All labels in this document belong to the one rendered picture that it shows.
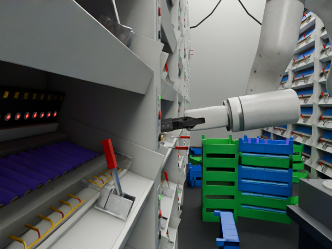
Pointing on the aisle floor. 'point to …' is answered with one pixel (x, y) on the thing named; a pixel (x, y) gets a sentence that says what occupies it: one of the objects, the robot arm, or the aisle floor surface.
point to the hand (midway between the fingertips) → (165, 125)
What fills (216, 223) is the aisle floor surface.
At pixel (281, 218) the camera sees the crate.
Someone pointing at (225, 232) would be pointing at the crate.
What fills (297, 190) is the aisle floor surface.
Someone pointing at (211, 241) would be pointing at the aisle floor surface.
